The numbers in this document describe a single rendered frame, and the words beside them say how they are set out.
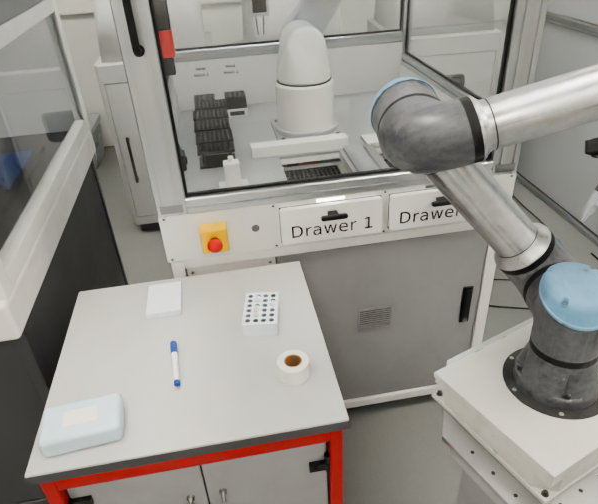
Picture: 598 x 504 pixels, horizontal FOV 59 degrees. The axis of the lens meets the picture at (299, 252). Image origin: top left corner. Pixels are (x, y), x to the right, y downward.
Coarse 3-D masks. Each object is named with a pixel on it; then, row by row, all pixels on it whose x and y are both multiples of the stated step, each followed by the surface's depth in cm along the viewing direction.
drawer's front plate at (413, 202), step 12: (408, 192) 149; (420, 192) 149; (432, 192) 149; (396, 204) 149; (408, 204) 150; (420, 204) 150; (396, 216) 151; (408, 216) 152; (420, 216) 152; (444, 216) 154; (456, 216) 155; (396, 228) 153
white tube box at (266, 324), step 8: (248, 296) 134; (264, 296) 135; (272, 296) 135; (248, 304) 131; (256, 304) 131; (264, 304) 131; (248, 312) 129; (264, 312) 128; (272, 312) 128; (248, 320) 127; (256, 320) 127; (264, 320) 127; (272, 320) 127; (248, 328) 125; (256, 328) 125; (264, 328) 125; (272, 328) 125; (248, 336) 127
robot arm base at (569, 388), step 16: (528, 352) 98; (528, 368) 97; (544, 368) 94; (560, 368) 92; (576, 368) 92; (592, 368) 93; (528, 384) 97; (544, 384) 95; (560, 384) 93; (576, 384) 93; (592, 384) 94; (544, 400) 95; (560, 400) 94; (576, 400) 93; (592, 400) 94
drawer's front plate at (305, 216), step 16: (288, 208) 145; (304, 208) 145; (320, 208) 145; (336, 208) 146; (352, 208) 147; (368, 208) 148; (288, 224) 146; (304, 224) 147; (320, 224) 148; (288, 240) 149; (304, 240) 150
